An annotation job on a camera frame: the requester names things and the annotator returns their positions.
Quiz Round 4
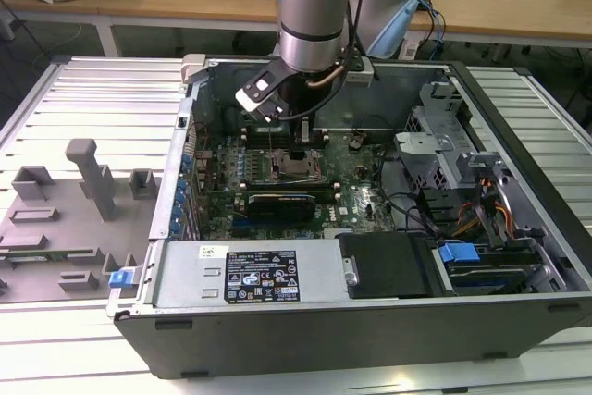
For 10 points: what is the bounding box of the silver CPU plate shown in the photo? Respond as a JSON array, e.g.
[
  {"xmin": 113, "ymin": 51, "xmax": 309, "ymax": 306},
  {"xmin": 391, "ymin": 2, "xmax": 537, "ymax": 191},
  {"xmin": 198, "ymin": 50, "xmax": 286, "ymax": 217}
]
[{"xmin": 279, "ymin": 154, "xmax": 318, "ymax": 179}]

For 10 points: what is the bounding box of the metal socket cover frame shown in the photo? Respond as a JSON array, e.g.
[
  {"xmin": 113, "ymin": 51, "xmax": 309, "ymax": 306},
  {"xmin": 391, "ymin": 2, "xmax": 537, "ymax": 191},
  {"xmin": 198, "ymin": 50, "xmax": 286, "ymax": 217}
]
[{"xmin": 271, "ymin": 147, "xmax": 326, "ymax": 183}]

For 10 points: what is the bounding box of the black RAM slot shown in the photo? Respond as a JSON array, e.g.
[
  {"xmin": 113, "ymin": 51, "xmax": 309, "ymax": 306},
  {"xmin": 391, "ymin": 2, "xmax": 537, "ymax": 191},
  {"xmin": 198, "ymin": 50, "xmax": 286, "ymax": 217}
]
[
  {"xmin": 240, "ymin": 180, "xmax": 343, "ymax": 191},
  {"xmin": 240, "ymin": 187, "xmax": 343, "ymax": 201},
  {"xmin": 243, "ymin": 135, "xmax": 330, "ymax": 148},
  {"xmin": 243, "ymin": 126, "xmax": 330, "ymax": 139}
]

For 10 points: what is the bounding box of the CPU socket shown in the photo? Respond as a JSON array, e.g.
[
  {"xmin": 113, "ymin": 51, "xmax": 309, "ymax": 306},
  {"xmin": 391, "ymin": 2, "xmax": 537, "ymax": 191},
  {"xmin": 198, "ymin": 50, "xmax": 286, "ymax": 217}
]
[{"xmin": 270, "ymin": 147, "xmax": 326, "ymax": 184}]

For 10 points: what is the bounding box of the black drive bay cover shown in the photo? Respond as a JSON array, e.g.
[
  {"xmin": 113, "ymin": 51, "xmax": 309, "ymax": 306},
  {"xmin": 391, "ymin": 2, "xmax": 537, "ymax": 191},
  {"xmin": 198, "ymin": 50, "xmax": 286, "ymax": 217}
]
[{"xmin": 335, "ymin": 231, "xmax": 438, "ymax": 300}]

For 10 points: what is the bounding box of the black graphics card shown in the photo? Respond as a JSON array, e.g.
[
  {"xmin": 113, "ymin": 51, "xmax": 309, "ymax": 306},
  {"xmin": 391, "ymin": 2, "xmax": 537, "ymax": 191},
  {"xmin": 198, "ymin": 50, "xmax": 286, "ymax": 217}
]
[{"xmin": 235, "ymin": 191, "xmax": 318, "ymax": 225}]

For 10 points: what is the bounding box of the beige case release latch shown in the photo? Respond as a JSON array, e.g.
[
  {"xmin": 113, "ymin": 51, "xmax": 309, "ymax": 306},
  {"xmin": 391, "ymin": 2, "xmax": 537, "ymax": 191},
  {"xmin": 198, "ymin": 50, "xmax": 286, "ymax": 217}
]
[{"xmin": 179, "ymin": 53, "xmax": 207, "ymax": 91}]

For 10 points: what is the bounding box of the green motherboard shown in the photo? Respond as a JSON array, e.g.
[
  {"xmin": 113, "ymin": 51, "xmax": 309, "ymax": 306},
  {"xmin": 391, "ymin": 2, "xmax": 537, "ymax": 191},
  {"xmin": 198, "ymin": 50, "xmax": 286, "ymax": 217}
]
[{"xmin": 191, "ymin": 129, "xmax": 399, "ymax": 241}]

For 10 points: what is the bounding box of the silver metal drive cage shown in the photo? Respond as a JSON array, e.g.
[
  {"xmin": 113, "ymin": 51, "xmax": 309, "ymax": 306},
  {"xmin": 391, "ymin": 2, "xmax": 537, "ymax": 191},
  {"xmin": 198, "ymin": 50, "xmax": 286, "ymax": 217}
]
[{"xmin": 392, "ymin": 80, "xmax": 505, "ymax": 192}]

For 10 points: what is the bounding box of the silver power supply unit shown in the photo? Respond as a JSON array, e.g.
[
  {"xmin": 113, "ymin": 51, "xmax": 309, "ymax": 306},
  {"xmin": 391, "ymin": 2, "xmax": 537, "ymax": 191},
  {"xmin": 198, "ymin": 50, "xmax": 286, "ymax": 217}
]
[{"xmin": 147, "ymin": 240, "xmax": 351, "ymax": 308}]

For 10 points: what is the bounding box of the hard disk in blue carrier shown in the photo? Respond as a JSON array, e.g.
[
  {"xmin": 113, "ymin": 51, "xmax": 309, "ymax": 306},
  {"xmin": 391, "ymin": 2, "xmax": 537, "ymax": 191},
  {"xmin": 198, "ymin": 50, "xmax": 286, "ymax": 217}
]
[
  {"xmin": 437, "ymin": 240, "xmax": 542, "ymax": 276},
  {"xmin": 446, "ymin": 269, "xmax": 542, "ymax": 297}
]

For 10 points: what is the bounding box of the black open PC case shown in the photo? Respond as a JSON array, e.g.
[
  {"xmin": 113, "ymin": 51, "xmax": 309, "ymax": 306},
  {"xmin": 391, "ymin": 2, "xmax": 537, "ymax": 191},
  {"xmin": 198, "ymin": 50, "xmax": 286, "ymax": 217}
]
[{"xmin": 105, "ymin": 53, "xmax": 592, "ymax": 380}]

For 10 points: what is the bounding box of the blue case latch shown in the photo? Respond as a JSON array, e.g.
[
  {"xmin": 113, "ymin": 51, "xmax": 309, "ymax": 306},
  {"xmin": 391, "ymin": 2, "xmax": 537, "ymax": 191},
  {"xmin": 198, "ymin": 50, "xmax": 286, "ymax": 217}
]
[{"xmin": 108, "ymin": 268, "xmax": 130, "ymax": 290}]

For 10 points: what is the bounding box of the grey parts rack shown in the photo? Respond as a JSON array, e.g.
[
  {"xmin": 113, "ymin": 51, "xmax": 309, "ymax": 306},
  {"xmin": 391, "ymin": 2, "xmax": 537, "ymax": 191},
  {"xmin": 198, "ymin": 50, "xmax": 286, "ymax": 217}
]
[{"xmin": 0, "ymin": 138, "xmax": 163, "ymax": 306}]

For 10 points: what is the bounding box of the green RAM stick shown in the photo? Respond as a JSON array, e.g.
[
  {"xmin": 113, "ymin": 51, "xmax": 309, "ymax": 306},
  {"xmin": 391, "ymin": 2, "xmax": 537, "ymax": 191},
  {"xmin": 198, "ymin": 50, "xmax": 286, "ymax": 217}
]
[{"xmin": 0, "ymin": 249, "xmax": 93, "ymax": 265}]

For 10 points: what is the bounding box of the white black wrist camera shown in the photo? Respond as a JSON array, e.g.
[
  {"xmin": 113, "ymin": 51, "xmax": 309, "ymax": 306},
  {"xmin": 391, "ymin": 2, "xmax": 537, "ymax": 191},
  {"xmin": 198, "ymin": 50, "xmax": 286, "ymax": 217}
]
[{"xmin": 234, "ymin": 59, "xmax": 287, "ymax": 124}]

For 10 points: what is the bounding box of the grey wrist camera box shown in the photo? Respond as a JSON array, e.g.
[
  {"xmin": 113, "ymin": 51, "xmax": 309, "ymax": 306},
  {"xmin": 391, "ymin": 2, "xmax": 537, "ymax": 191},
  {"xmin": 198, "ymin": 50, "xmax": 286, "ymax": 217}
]
[{"xmin": 344, "ymin": 56, "xmax": 375, "ymax": 87}]

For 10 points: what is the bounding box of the blue cable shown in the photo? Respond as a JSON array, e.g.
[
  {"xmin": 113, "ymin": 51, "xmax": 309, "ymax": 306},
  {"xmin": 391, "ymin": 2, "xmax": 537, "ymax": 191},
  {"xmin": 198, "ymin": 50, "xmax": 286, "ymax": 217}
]
[{"xmin": 415, "ymin": 0, "xmax": 448, "ymax": 44}]

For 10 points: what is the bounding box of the black cable bundle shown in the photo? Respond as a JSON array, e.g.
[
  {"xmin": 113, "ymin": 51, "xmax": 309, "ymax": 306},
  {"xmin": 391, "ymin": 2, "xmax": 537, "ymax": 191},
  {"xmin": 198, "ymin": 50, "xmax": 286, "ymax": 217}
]
[{"xmin": 415, "ymin": 186, "xmax": 468, "ymax": 239}]

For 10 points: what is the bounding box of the orange yellow wire bundle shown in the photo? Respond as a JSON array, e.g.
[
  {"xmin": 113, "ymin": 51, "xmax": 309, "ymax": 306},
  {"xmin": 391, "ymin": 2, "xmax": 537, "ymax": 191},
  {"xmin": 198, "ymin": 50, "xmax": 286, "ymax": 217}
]
[{"xmin": 455, "ymin": 175, "xmax": 515, "ymax": 239}]

